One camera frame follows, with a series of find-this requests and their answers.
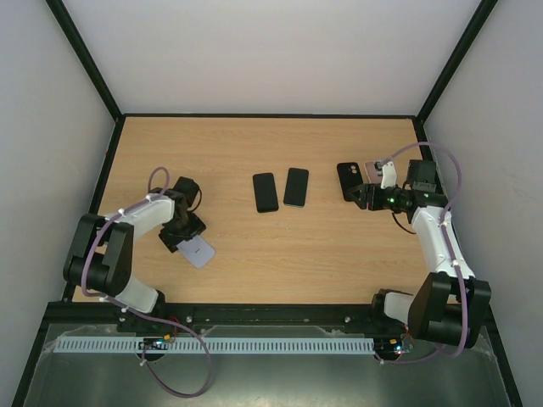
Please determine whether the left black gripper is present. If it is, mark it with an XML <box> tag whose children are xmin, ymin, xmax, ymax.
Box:
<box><xmin>160</xmin><ymin>210</ymin><xmax>207</xmax><ymax>253</ymax></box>

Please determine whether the pink phone case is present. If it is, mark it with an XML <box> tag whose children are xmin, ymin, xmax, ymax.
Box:
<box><xmin>364</xmin><ymin>160</ymin><xmax>383</xmax><ymax>184</ymax></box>

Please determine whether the black phone case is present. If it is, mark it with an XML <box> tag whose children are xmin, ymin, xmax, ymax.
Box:
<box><xmin>336</xmin><ymin>162</ymin><xmax>363</xmax><ymax>191</ymax></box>

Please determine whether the lilac phone case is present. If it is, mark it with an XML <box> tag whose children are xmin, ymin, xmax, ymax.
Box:
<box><xmin>176</xmin><ymin>236</ymin><xmax>216</xmax><ymax>269</ymax></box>

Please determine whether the dark green phone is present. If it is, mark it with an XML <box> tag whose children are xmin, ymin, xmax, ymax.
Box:
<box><xmin>283</xmin><ymin>168</ymin><xmax>309</xmax><ymax>208</ymax></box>

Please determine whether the black phone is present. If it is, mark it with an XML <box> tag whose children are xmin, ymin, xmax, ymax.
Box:
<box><xmin>252</xmin><ymin>173</ymin><xmax>278</xmax><ymax>214</ymax></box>

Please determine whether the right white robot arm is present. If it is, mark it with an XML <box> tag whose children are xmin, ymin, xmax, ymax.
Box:
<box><xmin>337</xmin><ymin>159</ymin><xmax>491</xmax><ymax>349</ymax></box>

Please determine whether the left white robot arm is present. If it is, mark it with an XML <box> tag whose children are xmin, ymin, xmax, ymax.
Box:
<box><xmin>63</xmin><ymin>177</ymin><xmax>206</xmax><ymax>315</ymax></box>

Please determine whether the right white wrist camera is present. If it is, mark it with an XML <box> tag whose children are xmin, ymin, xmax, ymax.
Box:
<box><xmin>374</xmin><ymin>160</ymin><xmax>397</xmax><ymax>189</ymax></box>

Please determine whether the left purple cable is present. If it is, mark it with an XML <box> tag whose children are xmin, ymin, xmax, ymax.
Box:
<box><xmin>80</xmin><ymin>167</ymin><xmax>213</xmax><ymax>398</ymax></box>

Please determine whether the purple cable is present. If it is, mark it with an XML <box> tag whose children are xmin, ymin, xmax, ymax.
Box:
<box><xmin>377</xmin><ymin>142</ymin><xmax>470</xmax><ymax>366</ymax></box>
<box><xmin>80</xmin><ymin>167</ymin><xmax>213</xmax><ymax>398</ymax></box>

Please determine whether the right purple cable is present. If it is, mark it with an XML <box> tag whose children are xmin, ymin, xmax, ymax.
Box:
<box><xmin>377</xmin><ymin>142</ymin><xmax>470</xmax><ymax>366</ymax></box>

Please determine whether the black aluminium frame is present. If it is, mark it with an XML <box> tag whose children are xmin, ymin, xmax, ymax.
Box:
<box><xmin>8</xmin><ymin>0</ymin><xmax>525</xmax><ymax>407</ymax></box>

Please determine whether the grey slotted cable duct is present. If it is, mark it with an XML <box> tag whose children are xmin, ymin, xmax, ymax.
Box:
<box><xmin>51</xmin><ymin>337</ymin><xmax>374</xmax><ymax>355</ymax></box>

